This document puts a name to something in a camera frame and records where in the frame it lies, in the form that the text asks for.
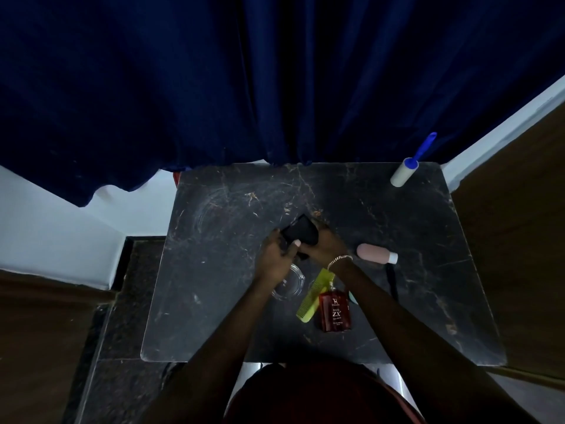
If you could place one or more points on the person's left hand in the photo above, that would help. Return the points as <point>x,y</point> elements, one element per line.
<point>271,267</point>

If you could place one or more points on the person's right hand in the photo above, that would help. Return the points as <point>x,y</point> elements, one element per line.
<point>329,249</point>

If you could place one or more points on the person's left thumb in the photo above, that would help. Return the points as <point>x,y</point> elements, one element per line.
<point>294,248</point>

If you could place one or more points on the person's right fingers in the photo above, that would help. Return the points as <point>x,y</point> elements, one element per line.
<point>321,228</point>

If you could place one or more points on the black pouch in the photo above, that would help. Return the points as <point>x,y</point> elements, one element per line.
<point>301,233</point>

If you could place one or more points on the person's left forearm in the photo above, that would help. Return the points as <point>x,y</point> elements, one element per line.
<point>216,348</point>

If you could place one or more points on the person's right forearm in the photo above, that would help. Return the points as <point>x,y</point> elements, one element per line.
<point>415,348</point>

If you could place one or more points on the clear glass ashtray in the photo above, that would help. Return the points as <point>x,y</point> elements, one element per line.
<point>291,284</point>

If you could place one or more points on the green plastic comb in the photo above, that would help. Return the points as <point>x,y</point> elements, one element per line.
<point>311,300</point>

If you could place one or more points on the pink bottle with white cap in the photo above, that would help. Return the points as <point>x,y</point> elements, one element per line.
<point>375,253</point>

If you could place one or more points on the red perfume bottle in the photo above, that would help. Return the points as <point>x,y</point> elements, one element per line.
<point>335,311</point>

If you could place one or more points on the small red object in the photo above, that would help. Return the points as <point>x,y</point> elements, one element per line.
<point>177,178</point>

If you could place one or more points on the person's dark red shirt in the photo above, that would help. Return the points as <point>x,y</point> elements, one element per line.
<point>322,397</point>

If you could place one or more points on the dark blue curtain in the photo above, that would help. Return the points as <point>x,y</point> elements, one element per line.
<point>265,74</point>

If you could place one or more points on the brown wooden panel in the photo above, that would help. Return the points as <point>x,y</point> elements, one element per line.
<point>516,242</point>
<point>39,348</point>

